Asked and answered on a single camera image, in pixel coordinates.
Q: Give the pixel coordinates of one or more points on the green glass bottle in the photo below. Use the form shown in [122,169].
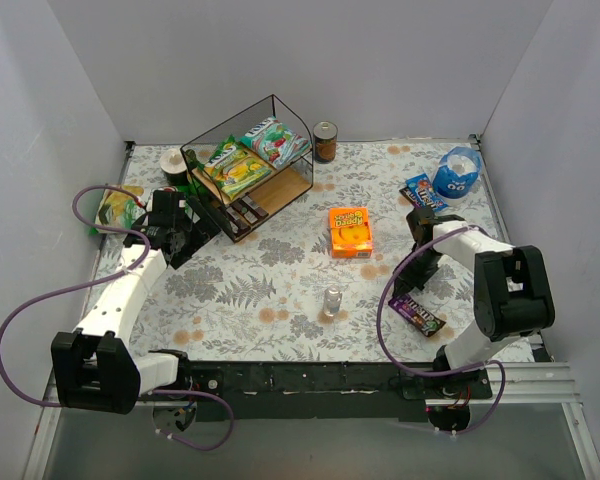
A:
[190,159]

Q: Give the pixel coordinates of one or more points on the orange Scrub Daddy box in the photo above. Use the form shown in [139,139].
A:
[351,234]

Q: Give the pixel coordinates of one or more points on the food tin can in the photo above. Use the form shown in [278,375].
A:
[324,141]

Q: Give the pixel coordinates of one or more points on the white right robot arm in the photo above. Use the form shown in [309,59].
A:
[511,293]

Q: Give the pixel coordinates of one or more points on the dark cup with white lid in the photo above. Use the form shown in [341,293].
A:
[174,167]

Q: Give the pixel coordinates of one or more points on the blue M&M's character bag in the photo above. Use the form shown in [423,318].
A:
[457,172]

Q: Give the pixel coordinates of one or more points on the brown chocolate bar wrapper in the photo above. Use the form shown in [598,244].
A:
[255,209]

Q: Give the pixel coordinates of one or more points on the green Fox's candy bag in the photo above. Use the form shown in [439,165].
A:
[233,167]

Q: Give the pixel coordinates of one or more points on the purple M&M's candy bag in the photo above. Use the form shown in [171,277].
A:
[416,315]

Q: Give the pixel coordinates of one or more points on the green cassava chips bag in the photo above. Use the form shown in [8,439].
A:
[118,210]

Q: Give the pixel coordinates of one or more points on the blue M&M's candy bag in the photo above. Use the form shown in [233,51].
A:
[419,191]

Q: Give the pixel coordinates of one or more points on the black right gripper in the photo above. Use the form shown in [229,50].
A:
[415,273]

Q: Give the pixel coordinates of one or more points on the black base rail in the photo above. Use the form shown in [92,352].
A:
[319,390]

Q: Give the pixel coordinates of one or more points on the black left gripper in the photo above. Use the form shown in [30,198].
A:
[194,232]

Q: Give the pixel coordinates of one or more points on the brown purple chocolate bar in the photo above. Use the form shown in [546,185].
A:
[240,225]

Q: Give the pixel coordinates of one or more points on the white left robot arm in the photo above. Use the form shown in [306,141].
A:
[92,365]

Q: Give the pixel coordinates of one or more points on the teal Fox's candy bag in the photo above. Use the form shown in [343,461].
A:
[274,142]

